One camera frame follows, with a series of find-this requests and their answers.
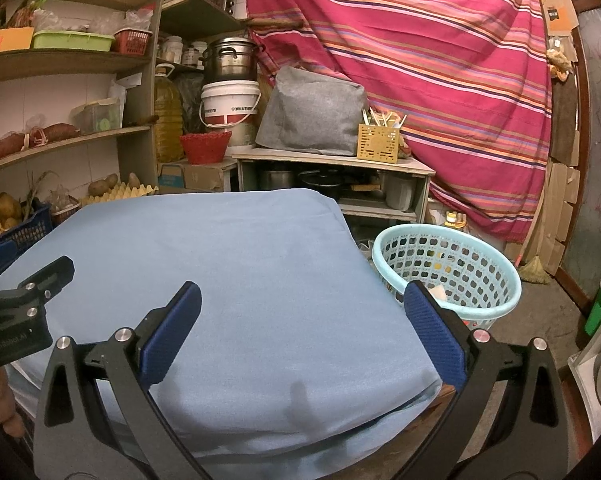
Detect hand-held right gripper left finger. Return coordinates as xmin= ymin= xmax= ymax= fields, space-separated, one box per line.
xmin=34 ymin=281 xmax=204 ymax=480

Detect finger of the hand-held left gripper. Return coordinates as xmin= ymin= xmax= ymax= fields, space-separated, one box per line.
xmin=10 ymin=255 xmax=76 ymax=306

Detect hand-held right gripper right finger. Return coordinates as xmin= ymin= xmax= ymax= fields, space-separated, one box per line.
xmin=400 ymin=280 xmax=568 ymax=480

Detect light blue plastic basket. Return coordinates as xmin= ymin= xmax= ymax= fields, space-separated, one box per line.
xmin=371 ymin=223 xmax=522 ymax=332

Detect person's left hand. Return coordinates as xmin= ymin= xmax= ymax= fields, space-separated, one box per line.
xmin=0 ymin=367 xmax=26 ymax=438

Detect dark blue plastic crate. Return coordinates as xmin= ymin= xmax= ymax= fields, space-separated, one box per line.
xmin=0 ymin=200 xmax=54 ymax=286

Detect small brown basket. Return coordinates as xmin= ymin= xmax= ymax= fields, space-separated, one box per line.
xmin=50 ymin=187 xmax=81 ymax=223

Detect large potato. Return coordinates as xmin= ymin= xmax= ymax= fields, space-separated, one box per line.
xmin=88 ymin=173 xmax=120 ymax=197

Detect yellow egg tray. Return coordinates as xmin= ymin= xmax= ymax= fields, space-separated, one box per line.
xmin=80 ymin=182 xmax=160 ymax=207

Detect straw broom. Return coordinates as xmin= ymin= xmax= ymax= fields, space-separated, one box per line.
xmin=517 ymin=255 xmax=548 ymax=286

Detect sweet potato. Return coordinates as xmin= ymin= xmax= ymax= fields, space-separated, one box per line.
xmin=28 ymin=122 xmax=81 ymax=143

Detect brown cardboard box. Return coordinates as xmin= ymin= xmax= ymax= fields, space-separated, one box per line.
xmin=158 ymin=157 xmax=238 ymax=193

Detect clear plastic container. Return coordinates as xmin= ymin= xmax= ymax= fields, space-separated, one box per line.
xmin=70 ymin=97 xmax=124 ymax=133

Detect black frying pan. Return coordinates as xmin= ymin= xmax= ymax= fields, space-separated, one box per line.
xmin=298 ymin=170 xmax=381 ymax=196

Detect steel pot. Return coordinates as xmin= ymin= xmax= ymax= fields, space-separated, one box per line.
xmin=259 ymin=169 xmax=296 ymax=191

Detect red woven basket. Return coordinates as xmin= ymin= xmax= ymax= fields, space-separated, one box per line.
xmin=179 ymin=131 xmax=232 ymax=165

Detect cardboard sheets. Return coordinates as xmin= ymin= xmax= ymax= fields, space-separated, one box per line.
xmin=533 ymin=0 xmax=581 ymax=276

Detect yellow utensil holder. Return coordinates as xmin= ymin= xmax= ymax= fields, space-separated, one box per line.
xmin=356 ymin=107 xmax=408 ymax=165

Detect yellow oil jug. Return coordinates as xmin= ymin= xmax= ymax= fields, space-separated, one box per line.
xmin=154 ymin=63 xmax=186 ymax=163

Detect low wooden cabinet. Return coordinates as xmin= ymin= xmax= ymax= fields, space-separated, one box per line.
xmin=232 ymin=146 xmax=437 ymax=223

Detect wooden shelf unit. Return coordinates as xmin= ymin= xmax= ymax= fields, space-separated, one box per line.
xmin=0 ymin=0 xmax=166 ymax=201

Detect green plastic tray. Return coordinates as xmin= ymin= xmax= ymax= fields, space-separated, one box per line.
xmin=32 ymin=30 xmax=116 ymax=52

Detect white plastic bucket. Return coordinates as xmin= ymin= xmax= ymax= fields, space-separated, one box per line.
xmin=199 ymin=80 xmax=262 ymax=148

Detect yellow cardboard box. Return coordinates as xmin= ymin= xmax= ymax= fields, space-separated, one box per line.
xmin=0 ymin=26 xmax=35 ymax=56

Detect small red plastic basket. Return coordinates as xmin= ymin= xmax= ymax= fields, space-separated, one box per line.
xmin=113 ymin=28 xmax=154 ymax=56

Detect grey fabric cover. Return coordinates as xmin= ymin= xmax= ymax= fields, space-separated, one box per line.
xmin=255 ymin=66 xmax=367 ymax=157

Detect white jar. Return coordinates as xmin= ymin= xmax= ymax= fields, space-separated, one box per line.
xmin=160 ymin=35 xmax=184 ymax=63

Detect red striped cloth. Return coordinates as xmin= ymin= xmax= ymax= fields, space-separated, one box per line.
xmin=244 ymin=0 xmax=553 ymax=243

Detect metal cooking pot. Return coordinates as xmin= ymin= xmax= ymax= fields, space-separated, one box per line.
xmin=200 ymin=37 xmax=266 ymax=83

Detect wooden back shelf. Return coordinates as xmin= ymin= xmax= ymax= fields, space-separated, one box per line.
xmin=158 ymin=0 xmax=251 ymax=68

